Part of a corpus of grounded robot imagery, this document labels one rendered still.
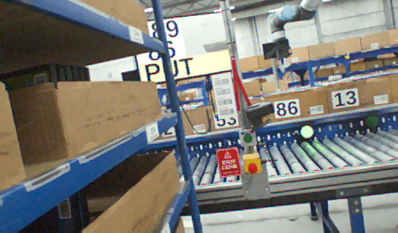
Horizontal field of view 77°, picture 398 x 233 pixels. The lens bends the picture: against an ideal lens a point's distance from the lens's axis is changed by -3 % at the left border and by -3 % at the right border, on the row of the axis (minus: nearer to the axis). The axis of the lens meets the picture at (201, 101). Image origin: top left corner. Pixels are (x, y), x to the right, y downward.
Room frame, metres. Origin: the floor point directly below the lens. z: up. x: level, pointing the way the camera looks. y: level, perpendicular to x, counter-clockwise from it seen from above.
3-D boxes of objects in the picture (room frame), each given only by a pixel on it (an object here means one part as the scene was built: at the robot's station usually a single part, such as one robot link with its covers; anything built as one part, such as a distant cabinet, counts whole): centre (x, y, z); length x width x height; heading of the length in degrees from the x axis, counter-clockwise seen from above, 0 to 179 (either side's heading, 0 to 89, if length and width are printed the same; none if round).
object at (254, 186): (1.13, -0.17, 1.11); 0.12 x 0.05 x 0.88; 81
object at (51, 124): (0.55, 0.30, 1.19); 0.40 x 0.30 x 0.10; 171
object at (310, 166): (1.36, -0.49, 0.72); 0.52 x 0.05 x 0.05; 171
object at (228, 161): (1.12, -0.10, 0.85); 0.16 x 0.01 x 0.13; 81
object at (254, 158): (1.06, -0.20, 0.84); 0.15 x 0.09 x 0.07; 81
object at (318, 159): (1.35, -0.55, 0.72); 0.52 x 0.05 x 0.05; 171
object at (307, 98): (1.79, -0.63, 0.96); 0.39 x 0.29 x 0.17; 81
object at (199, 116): (1.92, 0.15, 0.96); 0.39 x 0.29 x 0.17; 81
